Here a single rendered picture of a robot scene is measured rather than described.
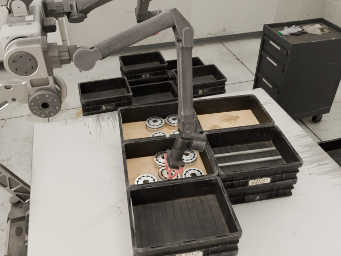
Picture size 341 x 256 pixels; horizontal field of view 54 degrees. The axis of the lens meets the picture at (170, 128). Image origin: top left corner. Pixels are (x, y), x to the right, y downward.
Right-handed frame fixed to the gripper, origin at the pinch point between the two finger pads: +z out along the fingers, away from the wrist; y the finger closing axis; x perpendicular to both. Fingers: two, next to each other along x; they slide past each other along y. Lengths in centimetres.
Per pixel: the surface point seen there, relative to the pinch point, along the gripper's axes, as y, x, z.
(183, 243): -39.5, 3.4, -1.0
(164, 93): 150, -38, 31
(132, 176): 7.0, 13.9, 10.1
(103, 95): 140, 16, 38
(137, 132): 39.1, 8.1, 6.0
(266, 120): 27, -55, -22
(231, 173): -10.5, -22.7, -11.9
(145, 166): 12.3, 7.1, 7.4
